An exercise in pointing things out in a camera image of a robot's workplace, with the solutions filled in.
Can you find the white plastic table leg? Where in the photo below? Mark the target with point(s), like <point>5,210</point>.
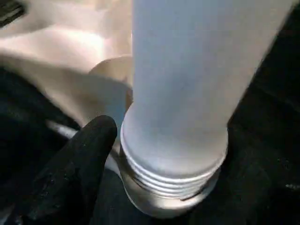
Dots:
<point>182,70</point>

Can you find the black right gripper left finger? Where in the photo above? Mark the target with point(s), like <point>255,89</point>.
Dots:
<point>77,164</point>

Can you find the white plastic table top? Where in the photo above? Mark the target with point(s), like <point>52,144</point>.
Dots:
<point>58,47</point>

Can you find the black work mat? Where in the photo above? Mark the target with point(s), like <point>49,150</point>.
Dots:
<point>23,105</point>

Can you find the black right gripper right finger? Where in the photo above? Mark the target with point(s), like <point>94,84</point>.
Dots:
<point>262,187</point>

